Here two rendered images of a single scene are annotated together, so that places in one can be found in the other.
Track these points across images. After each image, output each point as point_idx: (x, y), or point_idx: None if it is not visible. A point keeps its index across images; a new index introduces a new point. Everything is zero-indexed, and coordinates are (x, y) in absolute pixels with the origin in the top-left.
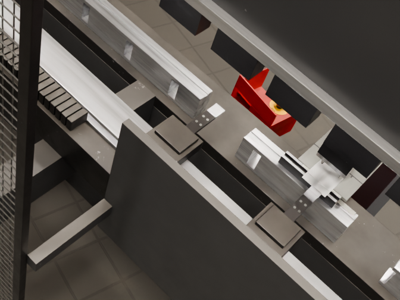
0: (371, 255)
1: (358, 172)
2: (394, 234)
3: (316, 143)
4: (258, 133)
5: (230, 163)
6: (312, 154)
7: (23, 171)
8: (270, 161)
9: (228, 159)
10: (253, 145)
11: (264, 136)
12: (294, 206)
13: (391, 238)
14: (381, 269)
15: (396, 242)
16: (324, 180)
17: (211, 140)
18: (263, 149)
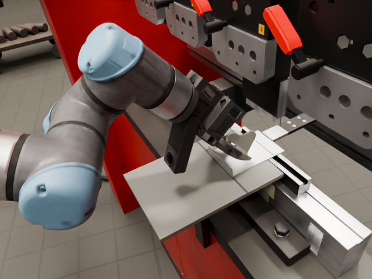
0: (196, 138)
1: (195, 153)
2: (157, 151)
3: (243, 192)
4: (343, 238)
5: (364, 250)
6: (256, 177)
7: None
8: (321, 191)
9: (370, 257)
10: (351, 216)
11: (330, 230)
12: (304, 121)
13: (164, 149)
14: None
15: (161, 145)
16: (251, 146)
17: None
18: (333, 209)
